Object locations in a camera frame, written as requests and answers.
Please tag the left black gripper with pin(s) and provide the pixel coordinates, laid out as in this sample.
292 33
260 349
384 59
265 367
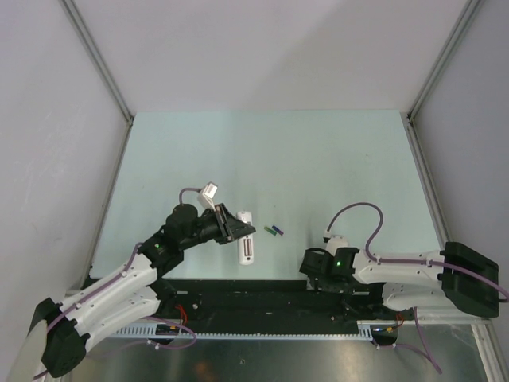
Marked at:
229 227

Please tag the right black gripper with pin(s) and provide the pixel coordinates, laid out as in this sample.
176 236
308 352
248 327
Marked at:
323 285

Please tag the white remote control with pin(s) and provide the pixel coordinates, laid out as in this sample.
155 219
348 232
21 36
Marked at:
245 244

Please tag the green AAA battery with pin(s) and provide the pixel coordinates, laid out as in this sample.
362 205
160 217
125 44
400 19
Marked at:
270 230

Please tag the blue purple AAA battery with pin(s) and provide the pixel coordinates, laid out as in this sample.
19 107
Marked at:
277 230

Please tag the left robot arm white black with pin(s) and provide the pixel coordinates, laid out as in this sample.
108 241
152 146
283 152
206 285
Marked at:
136 289

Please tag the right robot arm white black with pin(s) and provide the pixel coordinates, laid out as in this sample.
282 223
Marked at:
454 277

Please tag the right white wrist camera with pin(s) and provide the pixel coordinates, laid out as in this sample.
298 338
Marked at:
333 242

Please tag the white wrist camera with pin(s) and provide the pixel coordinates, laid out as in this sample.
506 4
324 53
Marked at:
206 196
333 242

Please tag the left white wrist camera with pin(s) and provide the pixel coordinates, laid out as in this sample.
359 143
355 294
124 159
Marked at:
206 196

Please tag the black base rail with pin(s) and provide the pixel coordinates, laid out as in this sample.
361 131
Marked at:
266 307

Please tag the left aluminium frame post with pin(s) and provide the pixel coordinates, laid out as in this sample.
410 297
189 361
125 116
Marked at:
78 23

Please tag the aluminium frame post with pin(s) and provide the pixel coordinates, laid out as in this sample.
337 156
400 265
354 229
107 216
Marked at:
449 48
78 23

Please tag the right aluminium frame post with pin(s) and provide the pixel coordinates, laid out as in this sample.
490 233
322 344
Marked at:
449 48

